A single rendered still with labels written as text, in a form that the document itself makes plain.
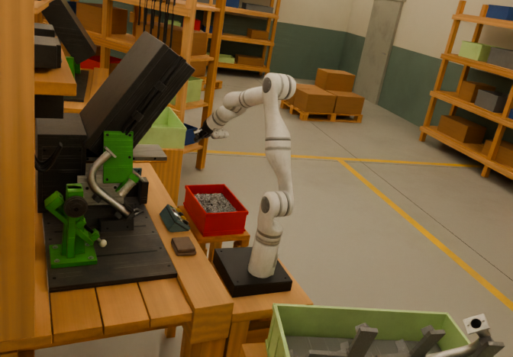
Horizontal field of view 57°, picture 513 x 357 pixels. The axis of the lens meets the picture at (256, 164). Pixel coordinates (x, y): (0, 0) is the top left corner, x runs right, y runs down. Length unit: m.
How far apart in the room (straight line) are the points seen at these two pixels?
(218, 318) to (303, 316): 0.28
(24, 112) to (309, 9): 10.71
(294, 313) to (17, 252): 0.84
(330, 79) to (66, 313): 7.24
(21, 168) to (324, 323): 1.03
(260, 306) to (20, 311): 0.76
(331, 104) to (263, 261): 6.45
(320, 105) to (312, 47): 4.08
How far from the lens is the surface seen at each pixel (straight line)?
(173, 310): 1.63
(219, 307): 1.64
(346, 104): 8.24
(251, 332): 1.81
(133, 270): 1.76
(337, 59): 12.19
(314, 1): 11.75
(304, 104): 7.83
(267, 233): 1.70
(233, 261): 1.85
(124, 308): 1.63
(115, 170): 1.98
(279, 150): 1.65
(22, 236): 1.36
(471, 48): 7.66
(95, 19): 5.43
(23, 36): 1.19
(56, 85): 1.52
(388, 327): 1.75
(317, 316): 1.64
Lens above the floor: 1.88
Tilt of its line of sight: 20 degrees down
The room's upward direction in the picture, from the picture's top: 10 degrees clockwise
